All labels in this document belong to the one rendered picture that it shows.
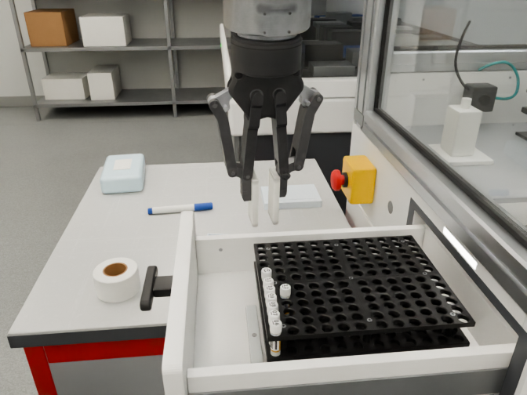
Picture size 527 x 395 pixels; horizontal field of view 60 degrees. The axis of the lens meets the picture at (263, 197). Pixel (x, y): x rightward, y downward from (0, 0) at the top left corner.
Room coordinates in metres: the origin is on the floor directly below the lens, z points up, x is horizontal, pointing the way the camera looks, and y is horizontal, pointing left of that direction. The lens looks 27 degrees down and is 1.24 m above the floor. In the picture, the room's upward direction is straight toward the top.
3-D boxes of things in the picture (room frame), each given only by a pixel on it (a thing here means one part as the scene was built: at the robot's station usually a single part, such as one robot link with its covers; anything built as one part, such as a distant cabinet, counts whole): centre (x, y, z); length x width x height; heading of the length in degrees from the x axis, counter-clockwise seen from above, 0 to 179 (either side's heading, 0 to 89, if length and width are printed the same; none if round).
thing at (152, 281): (0.43, 0.12, 0.91); 0.07 x 0.04 x 0.01; 6
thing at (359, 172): (0.79, -0.18, 0.88); 0.07 x 0.05 x 0.07; 6
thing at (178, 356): (0.43, 0.09, 0.87); 0.29 x 0.02 x 0.11; 6
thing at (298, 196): (0.93, -0.06, 0.77); 0.13 x 0.09 x 0.02; 96
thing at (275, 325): (0.36, -0.01, 0.89); 0.01 x 0.01 x 0.05
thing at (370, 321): (0.45, -0.11, 0.87); 0.22 x 0.18 x 0.06; 96
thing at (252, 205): (0.52, 0.01, 0.97); 0.03 x 0.01 x 0.07; 13
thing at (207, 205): (0.87, 0.18, 0.77); 0.14 x 0.02 x 0.02; 101
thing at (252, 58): (0.51, 0.00, 1.13); 0.08 x 0.07 x 0.09; 103
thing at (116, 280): (0.60, 0.24, 0.78); 0.07 x 0.07 x 0.04
